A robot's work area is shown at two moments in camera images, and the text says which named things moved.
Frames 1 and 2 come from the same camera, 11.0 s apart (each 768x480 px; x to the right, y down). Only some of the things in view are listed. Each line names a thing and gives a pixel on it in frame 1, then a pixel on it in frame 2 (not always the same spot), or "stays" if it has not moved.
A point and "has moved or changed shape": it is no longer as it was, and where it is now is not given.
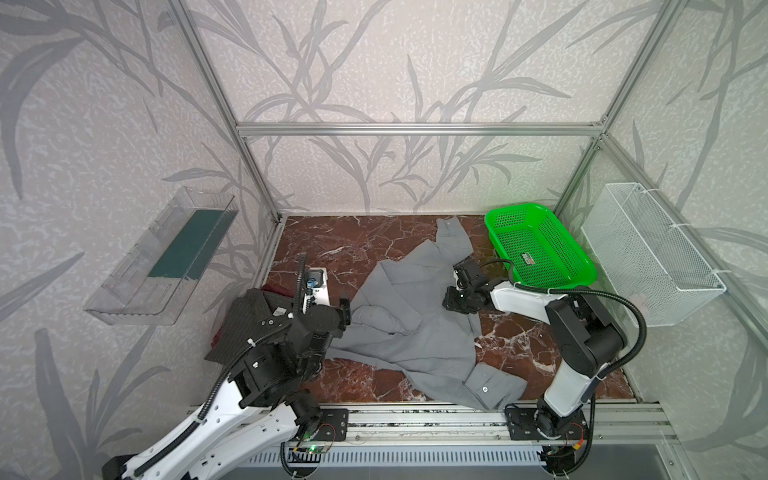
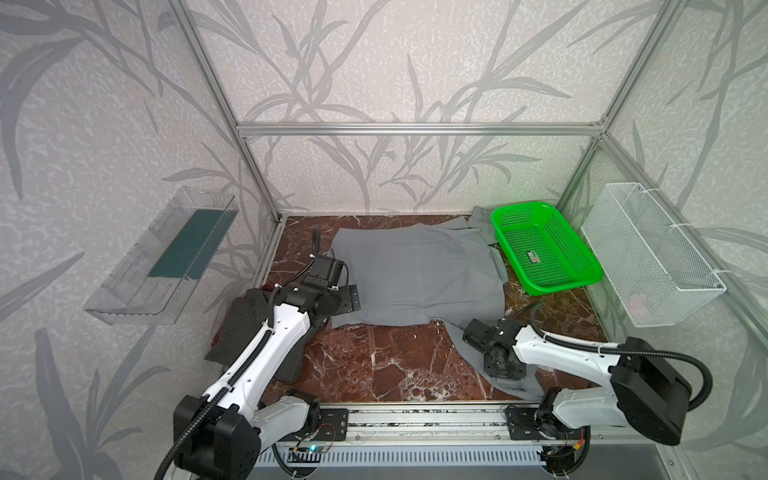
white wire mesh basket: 648,257 stays
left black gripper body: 342,312 → 346,297
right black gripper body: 459,288 → 480,334
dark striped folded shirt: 251,315 stays
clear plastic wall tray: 155,283 stays
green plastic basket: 540,248 stays
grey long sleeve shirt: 402,330 has moved or changed shape
